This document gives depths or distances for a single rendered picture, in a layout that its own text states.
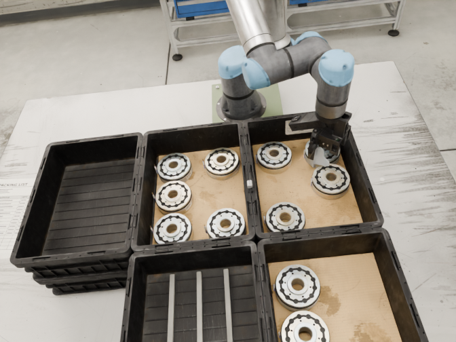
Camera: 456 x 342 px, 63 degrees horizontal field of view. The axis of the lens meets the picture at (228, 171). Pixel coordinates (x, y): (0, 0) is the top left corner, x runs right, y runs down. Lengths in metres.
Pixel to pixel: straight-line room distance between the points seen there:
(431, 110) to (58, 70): 2.74
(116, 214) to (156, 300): 0.29
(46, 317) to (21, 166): 0.63
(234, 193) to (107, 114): 0.76
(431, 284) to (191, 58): 2.40
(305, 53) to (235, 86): 0.41
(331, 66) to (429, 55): 2.27
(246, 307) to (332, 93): 0.53
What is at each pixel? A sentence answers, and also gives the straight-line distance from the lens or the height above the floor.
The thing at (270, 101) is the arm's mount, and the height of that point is 0.76.
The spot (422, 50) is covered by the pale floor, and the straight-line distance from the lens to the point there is 3.14.
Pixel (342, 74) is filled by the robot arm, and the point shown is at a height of 1.18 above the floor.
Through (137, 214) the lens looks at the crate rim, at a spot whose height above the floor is 0.92.
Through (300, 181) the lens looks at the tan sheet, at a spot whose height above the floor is 0.83.
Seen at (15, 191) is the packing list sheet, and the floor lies 0.70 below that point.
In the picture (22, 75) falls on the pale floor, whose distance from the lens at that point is 3.52.
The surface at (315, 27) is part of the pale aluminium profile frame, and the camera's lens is 3.02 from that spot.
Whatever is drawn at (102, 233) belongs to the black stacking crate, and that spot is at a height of 0.83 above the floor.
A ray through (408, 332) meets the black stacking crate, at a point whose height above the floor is 0.88.
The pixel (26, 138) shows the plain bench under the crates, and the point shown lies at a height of 0.70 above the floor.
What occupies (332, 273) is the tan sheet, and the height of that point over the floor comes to 0.83.
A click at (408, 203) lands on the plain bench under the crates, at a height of 0.70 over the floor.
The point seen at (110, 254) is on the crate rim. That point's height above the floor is 0.93.
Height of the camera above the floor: 1.72
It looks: 52 degrees down
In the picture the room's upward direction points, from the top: 10 degrees counter-clockwise
